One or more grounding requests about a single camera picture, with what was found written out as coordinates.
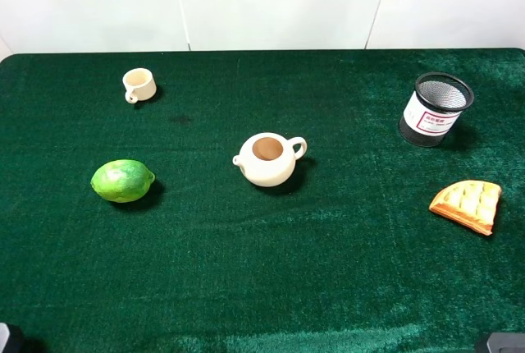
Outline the green lime fruit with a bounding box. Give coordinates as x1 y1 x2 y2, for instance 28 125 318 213
90 159 156 203

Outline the cream teapot without lid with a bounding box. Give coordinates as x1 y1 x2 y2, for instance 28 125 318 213
232 132 308 187

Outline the small cream cup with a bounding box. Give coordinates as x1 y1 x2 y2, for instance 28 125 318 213
122 67 157 104

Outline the black mesh pen holder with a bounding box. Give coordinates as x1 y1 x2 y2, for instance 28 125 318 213
399 71 474 148

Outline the waffle pastry slice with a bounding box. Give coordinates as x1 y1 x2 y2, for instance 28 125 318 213
429 180 502 236

